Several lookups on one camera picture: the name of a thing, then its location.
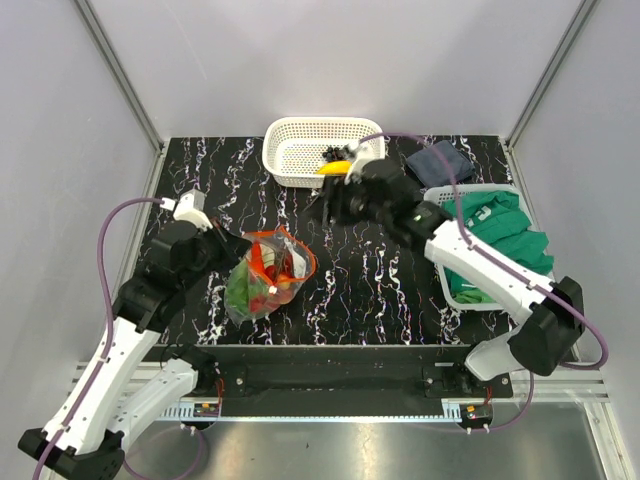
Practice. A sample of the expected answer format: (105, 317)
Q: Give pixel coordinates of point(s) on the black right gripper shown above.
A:
(335, 193)

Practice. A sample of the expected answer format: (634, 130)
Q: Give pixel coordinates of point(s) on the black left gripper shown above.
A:
(235, 246)

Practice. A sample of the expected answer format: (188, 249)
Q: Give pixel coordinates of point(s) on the yellow fake banana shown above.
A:
(335, 168)

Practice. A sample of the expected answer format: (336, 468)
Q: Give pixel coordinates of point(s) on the dark fake blueberries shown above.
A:
(335, 154)

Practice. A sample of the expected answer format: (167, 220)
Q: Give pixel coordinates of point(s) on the clear zip top bag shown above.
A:
(280, 248)

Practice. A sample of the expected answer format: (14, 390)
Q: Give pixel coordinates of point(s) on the red fake chili pepper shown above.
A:
(256, 263)

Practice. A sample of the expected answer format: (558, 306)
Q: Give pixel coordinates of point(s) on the red fake strawberries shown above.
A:
(270, 295)

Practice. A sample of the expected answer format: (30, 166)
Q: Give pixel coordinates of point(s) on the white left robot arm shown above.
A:
(90, 435)

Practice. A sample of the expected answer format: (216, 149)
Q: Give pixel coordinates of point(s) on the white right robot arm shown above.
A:
(548, 320)

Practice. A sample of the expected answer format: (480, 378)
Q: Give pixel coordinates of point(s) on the green fake lettuce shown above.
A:
(245, 295)

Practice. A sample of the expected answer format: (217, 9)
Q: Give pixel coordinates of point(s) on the white perforated plastic basket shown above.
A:
(293, 147)

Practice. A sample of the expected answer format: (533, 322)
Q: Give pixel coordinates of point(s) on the dark blue folded cloth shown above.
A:
(434, 165)

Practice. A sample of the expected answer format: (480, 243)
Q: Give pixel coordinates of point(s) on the white laundry basket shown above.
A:
(450, 295)

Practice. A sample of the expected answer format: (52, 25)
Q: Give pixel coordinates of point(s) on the black marble pattern mat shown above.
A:
(365, 291)

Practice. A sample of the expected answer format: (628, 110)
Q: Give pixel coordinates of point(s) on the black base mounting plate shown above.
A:
(347, 383)

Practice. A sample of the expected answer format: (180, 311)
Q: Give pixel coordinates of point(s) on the green garment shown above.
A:
(495, 217)

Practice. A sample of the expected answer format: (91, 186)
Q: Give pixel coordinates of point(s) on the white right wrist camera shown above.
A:
(355, 150)

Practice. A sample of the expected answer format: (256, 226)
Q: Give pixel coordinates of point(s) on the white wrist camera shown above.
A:
(355, 150)
(190, 208)

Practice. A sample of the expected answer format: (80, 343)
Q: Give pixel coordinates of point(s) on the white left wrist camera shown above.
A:
(190, 208)

